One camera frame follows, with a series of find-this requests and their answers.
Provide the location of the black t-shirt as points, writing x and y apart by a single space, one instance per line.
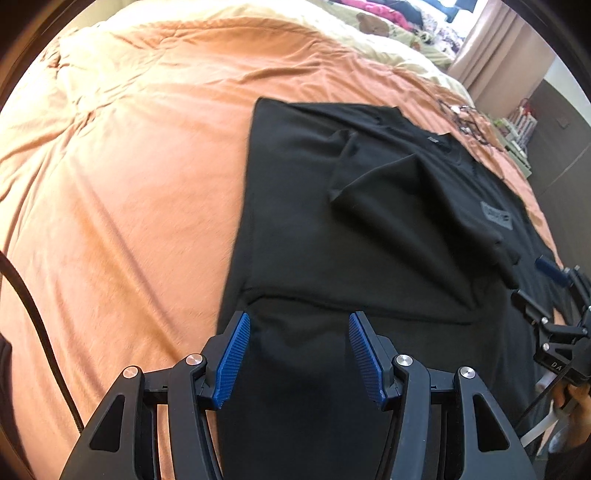
346 230

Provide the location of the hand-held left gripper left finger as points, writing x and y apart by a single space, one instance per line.
233 360

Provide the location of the pink cloth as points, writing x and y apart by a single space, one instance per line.
369 7

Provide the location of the cream duvet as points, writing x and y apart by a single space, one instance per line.
406 60

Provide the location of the person's right hand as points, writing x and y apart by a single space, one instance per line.
579 406

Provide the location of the beige curtain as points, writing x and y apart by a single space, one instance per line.
498 46

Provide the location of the cream nightstand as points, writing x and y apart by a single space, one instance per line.
517 159

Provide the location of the pile of soft toys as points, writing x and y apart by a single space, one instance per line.
371 23

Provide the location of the orange bed blanket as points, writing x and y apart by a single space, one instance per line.
138 207

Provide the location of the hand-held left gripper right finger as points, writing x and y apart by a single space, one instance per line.
367 364

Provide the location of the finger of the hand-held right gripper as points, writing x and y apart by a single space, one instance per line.
549 266
531 307

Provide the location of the floral cloth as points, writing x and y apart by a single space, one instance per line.
443 32

